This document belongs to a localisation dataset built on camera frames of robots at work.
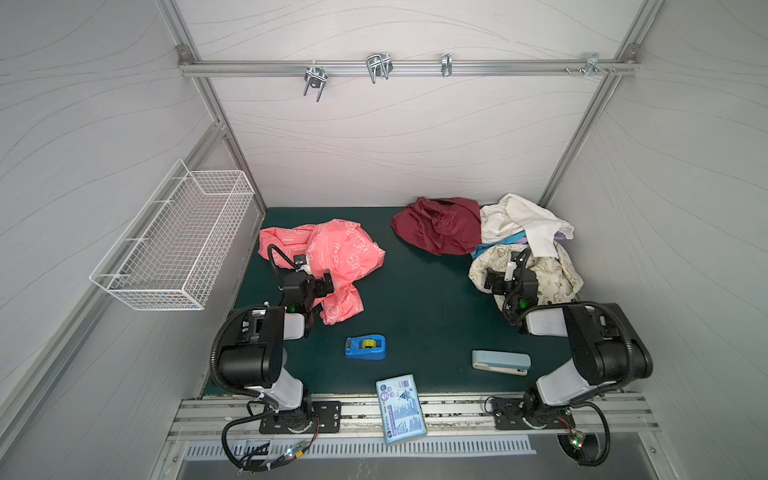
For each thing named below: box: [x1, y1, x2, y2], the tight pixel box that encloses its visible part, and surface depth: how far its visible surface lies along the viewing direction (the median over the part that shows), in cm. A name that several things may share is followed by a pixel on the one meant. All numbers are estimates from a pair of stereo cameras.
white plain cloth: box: [480, 193, 575, 259], surface depth 103 cm
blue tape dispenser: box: [345, 334, 387, 361], surface depth 84 cm
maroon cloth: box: [391, 197, 482, 256], surface depth 108 cm
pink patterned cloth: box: [258, 219, 386, 326], surface depth 98 cm
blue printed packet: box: [375, 374, 428, 446], surface depth 72 cm
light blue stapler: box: [471, 350, 531, 376], surface depth 80 cm
